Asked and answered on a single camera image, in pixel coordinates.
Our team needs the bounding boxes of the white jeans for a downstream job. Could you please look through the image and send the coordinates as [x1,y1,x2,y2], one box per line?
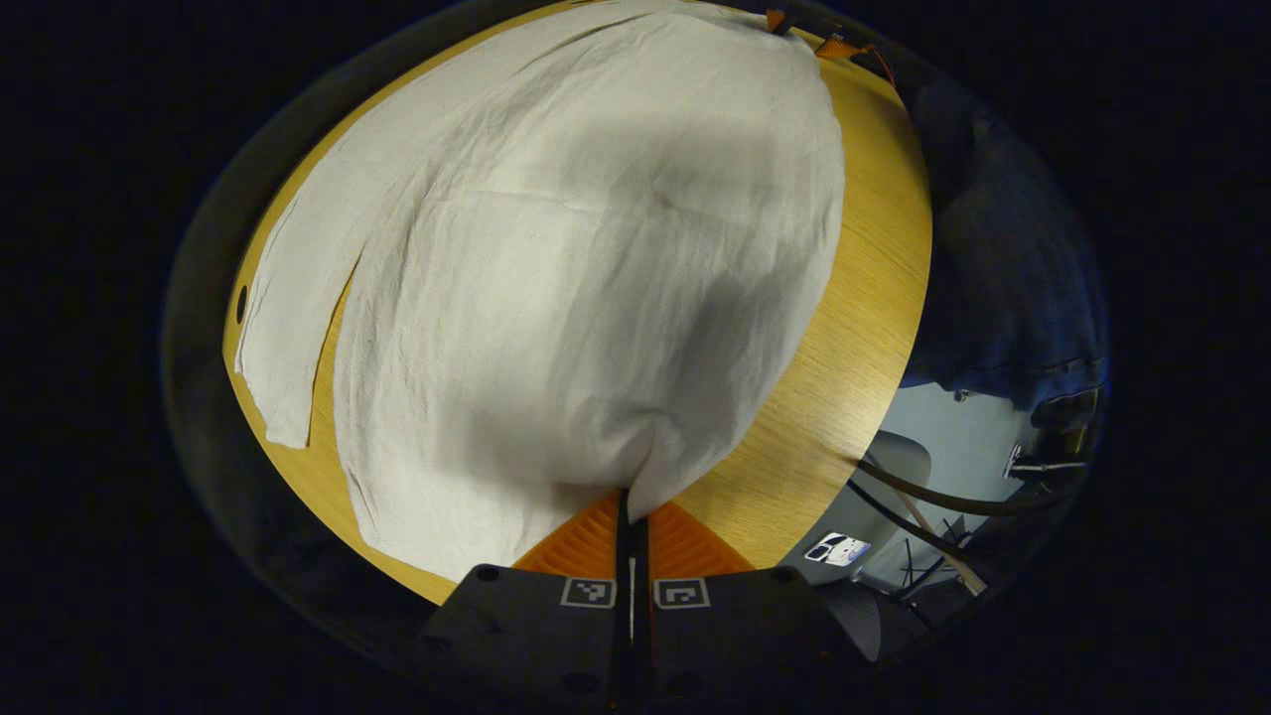
[234,0,847,584]

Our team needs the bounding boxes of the black cable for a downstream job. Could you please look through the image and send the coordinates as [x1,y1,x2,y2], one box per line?
[856,455,1059,517]
[846,479,989,582]

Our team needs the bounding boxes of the white printed card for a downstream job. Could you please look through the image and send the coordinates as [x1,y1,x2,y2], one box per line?
[803,532,873,568]

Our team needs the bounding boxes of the person's dark blue clothing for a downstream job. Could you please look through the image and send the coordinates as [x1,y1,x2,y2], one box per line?
[902,74,1111,413]

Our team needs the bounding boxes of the grey chair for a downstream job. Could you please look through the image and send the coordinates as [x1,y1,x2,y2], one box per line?
[860,429,935,494]

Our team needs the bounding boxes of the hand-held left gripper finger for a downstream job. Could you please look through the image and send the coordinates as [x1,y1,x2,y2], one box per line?
[634,500,877,701]
[417,487,635,701]

